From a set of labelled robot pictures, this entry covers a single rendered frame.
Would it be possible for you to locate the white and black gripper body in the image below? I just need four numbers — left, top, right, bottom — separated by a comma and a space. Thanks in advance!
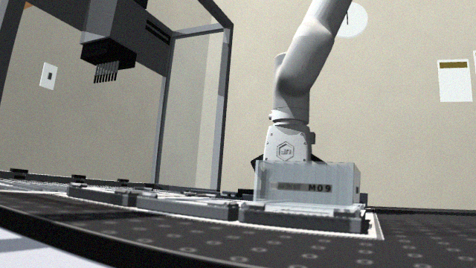
263, 122, 312, 162

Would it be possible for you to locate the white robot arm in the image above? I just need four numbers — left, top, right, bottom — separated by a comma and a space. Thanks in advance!
268, 0, 352, 125

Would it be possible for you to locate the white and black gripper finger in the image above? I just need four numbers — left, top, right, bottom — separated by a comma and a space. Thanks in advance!
311, 154, 323, 162
251, 154, 264, 172

